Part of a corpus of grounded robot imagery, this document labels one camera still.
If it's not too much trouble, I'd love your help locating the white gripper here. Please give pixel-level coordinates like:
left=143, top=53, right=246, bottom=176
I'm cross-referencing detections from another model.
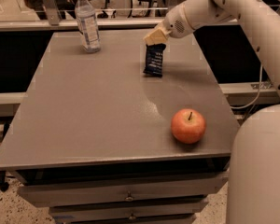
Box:
left=144, top=4, right=194, bottom=46

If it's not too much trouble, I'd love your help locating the dark blue rxbar wrapper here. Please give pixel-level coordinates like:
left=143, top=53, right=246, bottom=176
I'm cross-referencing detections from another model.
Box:
left=144, top=44, right=166, bottom=77

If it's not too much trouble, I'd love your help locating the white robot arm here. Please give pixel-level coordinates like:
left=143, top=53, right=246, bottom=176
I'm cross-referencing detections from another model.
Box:
left=144, top=0, right=280, bottom=224

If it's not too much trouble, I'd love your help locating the clear plastic water bottle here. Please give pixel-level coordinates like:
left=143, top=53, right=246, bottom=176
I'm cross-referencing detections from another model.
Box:
left=75, top=0, right=101, bottom=53

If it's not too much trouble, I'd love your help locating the red apple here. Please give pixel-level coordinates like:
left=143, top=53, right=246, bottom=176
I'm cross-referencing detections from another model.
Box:
left=171, top=109, right=206, bottom=144

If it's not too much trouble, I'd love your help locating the grey middle drawer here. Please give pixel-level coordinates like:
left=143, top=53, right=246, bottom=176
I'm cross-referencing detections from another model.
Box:
left=49, top=197, right=208, bottom=222

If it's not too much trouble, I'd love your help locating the grey drawer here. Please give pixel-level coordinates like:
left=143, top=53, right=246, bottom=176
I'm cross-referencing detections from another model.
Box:
left=49, top=197, right=208, bottom=222
left=18, top=172, right=229, bottom=207

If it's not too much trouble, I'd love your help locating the grey top drawer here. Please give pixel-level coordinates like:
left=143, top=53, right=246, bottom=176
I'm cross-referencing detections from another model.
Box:
left=18, top=172, right=229, bottom=207

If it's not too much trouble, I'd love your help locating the white cable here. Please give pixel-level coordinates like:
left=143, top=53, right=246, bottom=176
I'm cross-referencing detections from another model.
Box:
left=230, top=63, right=264, bottom=110

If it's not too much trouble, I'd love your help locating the metal window rail frame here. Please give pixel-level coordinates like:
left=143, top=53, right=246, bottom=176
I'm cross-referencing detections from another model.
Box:
left=0, top=0, right=280, bottom=33

